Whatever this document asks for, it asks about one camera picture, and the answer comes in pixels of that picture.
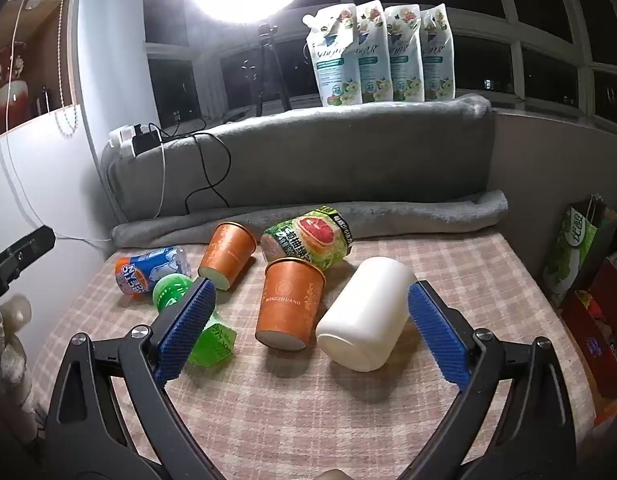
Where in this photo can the red and white vase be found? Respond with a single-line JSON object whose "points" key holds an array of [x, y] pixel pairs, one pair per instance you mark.
{"points": [[6, 95]]}

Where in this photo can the blue drink can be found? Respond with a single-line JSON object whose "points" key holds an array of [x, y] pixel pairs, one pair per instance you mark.
{"points": [[143, 270]]}

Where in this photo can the green grapefruit drink bottle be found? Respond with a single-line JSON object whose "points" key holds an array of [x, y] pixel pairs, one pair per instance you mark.
{"points": [[308, 235]]}

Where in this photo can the window frame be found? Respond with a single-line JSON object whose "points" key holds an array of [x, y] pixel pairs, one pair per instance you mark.
{"points": [[513, 35]]}

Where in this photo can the red cardboard box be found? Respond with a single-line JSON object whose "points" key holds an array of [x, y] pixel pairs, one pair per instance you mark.
{"points": [[608, 320]]}

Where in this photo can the grey draped blanket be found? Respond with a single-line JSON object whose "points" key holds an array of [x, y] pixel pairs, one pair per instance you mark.
{"points": [[338, 155]]}

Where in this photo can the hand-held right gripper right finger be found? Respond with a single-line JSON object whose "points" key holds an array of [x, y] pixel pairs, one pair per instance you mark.
{"points": [[436, 330]]}

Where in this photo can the green paper bag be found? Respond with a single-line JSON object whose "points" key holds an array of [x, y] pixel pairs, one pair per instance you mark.
{"points": [[573, 250]]}

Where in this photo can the wooden shelf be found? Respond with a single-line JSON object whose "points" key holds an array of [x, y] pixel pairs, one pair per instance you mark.
{"points": [[48, 50]]}

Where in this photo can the black charger plug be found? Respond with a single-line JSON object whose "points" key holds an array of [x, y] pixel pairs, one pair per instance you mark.
{"points": [[146, 141]]}

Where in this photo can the pale fuzzy cloth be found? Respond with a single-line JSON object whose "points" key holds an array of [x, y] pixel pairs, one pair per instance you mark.
{"points": [[11, 355]]}

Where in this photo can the floral refill pouch with spout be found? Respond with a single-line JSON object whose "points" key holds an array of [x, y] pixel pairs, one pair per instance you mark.
{"points": [[336, 60]]}

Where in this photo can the green plastic bottle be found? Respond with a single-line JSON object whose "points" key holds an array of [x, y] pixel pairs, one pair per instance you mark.
{"points": [[171, 292]]}

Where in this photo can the checked blanket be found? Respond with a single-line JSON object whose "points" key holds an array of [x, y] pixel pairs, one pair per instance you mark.
{"points": [[298, 410]]}

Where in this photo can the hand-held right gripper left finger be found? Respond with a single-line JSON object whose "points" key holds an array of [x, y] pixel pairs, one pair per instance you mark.
{"points": [[186, 327]]}

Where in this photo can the white plastic jar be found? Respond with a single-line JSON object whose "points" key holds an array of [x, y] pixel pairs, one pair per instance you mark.
{"points": [[363, 310]]}

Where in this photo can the grey rolled blanket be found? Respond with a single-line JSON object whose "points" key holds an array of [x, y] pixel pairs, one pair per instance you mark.
{"points": [[428, 217]]}

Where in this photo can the black tripod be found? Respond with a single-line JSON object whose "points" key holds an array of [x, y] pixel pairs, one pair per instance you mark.
{"points": [[266, 60]]}

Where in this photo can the orange paper cup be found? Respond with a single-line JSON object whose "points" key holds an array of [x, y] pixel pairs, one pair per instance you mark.
{"points": [[288, 300], [227, 252]]}

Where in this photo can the white power strip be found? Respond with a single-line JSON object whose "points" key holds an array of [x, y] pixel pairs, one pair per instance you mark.
{"points": [[121, 140]]}

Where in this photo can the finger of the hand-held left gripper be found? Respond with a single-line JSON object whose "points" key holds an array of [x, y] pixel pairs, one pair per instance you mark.
{"points": [[18, 257]]}

